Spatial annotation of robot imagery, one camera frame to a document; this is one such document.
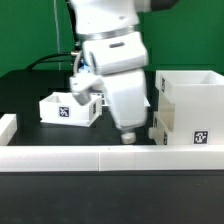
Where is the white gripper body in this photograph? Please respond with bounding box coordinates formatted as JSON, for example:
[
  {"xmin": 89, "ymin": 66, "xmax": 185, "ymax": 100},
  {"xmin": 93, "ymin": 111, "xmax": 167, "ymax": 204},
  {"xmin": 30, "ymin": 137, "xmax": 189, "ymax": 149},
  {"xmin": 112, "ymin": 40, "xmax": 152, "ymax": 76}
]
[{"xmin": 70, "ymin": 32, "xmax": 148, "ymax": 130}]

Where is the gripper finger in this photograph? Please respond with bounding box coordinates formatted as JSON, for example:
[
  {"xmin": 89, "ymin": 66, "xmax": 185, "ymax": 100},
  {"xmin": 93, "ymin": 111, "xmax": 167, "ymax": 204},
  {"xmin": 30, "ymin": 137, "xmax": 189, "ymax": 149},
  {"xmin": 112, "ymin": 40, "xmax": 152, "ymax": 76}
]
[{"xmin": 121, "ymin": 132, "xmax": 136, "ymax": 144}]

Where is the white front drawer box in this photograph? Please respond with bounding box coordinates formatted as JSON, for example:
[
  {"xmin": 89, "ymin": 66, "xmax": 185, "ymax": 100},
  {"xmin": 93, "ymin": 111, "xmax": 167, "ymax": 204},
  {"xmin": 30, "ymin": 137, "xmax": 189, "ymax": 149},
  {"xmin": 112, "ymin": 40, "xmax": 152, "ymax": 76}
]
[{"xmin": 148, "ymin": 112, "xmax": 174, "ymax": 145}]

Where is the white drawer box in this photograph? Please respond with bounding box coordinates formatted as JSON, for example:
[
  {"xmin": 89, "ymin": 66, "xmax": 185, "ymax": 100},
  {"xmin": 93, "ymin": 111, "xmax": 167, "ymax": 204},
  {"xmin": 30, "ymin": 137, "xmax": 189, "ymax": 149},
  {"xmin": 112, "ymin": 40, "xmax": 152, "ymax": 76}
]
[
  {"xmin": 148, "ymin": 112, "xmax": 174, "ymax": 145},
  {"xmin": 39, "ymin": 92, "xmax": 102, "ymax": 127}
]

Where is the white drawer cabinet frame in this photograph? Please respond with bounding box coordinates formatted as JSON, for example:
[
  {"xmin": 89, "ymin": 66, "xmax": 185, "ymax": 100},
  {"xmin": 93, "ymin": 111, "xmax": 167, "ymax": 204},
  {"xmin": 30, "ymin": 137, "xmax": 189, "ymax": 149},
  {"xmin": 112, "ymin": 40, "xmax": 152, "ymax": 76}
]
[{"xmin": 154, "ymin": 70, "xmax": 224, "ymax": 145}]

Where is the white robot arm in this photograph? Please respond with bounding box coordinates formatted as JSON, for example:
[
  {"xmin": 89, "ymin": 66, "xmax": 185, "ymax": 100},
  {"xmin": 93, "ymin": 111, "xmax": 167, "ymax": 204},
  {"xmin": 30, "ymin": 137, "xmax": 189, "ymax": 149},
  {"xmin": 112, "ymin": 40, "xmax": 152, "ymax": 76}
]
[{"xmin": 69, "ymin": 0, "xmax": 179, "ymax": 144}]

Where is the white rear drawer box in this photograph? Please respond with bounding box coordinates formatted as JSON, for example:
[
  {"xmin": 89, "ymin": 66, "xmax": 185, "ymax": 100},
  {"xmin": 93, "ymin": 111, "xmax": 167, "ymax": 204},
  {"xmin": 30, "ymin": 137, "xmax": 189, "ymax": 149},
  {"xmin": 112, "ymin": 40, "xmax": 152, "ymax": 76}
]
[{"xmin": 39, "ymin": 92, "xmax": 102, "ymax": 127}]

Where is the white marker sheet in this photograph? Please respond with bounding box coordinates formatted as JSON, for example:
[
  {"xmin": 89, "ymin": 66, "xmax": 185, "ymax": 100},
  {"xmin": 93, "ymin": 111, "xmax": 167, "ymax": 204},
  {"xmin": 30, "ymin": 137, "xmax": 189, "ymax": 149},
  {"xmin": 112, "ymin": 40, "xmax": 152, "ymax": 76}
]
[{"xmin": 97, "ymin": 93, "xmax": 151, "ymax": 107}]

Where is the white left fence piece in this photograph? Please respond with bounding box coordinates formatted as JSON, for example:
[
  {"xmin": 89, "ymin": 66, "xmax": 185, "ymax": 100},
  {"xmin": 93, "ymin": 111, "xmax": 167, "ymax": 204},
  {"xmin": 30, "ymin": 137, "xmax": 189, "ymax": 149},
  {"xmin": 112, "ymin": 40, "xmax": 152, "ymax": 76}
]
[{"xmin": 0, "ymin": 114, "xmax": 17, "ymax": 146}]

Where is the white front fence rail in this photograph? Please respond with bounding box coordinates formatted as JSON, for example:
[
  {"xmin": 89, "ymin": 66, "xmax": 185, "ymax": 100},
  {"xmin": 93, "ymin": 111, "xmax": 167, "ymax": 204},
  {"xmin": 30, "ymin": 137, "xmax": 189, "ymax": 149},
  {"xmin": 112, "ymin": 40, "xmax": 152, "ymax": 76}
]
[{"xmin": 0, "ymin": 145, "xmax": 224, "ymax": 172}]

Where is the black cable bundle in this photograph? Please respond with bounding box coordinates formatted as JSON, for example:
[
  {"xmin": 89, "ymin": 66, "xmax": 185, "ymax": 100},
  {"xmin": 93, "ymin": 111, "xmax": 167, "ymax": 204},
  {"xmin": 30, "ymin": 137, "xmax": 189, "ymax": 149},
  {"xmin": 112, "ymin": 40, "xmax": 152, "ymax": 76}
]
[{"xmin": 25, "ymin": 0, "xmax": 84, "ymax": 71}]

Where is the thin grey vertical cable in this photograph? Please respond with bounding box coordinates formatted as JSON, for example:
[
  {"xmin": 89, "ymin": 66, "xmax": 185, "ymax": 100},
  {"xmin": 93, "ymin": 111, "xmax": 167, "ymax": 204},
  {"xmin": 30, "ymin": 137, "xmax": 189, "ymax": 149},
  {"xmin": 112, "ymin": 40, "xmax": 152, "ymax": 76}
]
[{"xmin": 53, "ymin": 0, "xmax": 62, "ymax": 71}]

